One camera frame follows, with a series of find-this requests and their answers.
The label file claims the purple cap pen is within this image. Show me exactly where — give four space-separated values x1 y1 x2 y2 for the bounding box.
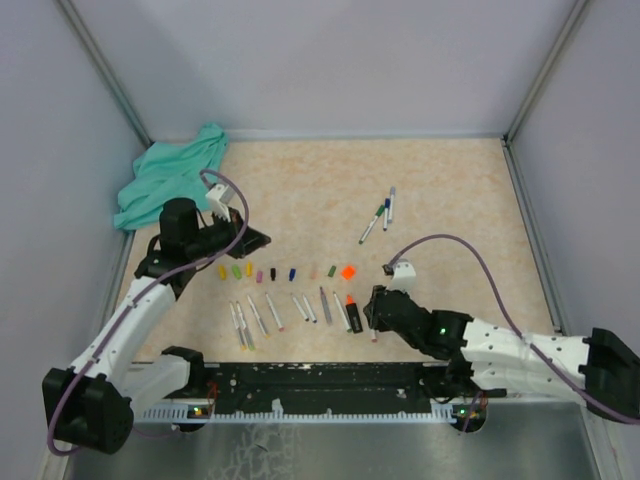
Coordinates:
319 286 333 325

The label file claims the small black marker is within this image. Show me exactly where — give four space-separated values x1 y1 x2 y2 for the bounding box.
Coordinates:
291 294 310 322

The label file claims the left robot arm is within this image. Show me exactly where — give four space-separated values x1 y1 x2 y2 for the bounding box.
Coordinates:
42 198 271 457

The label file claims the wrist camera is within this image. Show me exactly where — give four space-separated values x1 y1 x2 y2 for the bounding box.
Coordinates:
205 183 235 222
383 258 416 293

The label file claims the orange highlighter cap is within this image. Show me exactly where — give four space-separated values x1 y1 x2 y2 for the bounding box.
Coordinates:
341 265 356 280

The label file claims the teal cloth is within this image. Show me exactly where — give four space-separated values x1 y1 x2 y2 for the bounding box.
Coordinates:
113 123 229 231

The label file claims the black orange highlighter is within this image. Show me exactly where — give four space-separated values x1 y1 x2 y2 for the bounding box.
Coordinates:
345 295 363 334

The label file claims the yellow cap marker pen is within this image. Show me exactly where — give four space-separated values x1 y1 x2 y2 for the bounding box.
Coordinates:
246 294 270 338

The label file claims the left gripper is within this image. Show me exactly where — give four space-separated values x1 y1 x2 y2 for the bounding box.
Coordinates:
186 205 269 260

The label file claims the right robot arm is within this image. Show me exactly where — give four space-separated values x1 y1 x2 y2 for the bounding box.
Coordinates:
363 285 639 424

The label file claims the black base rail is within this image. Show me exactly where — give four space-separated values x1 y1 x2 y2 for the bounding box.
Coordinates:
168 362 478 415

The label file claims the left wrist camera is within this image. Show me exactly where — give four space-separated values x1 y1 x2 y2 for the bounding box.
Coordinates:
205 183 235 222

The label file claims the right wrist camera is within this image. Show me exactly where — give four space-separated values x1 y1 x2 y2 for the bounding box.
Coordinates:
383 258 416 293

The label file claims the lilac cap pen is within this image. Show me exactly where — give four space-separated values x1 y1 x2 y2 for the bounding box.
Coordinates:
387 186 396 224

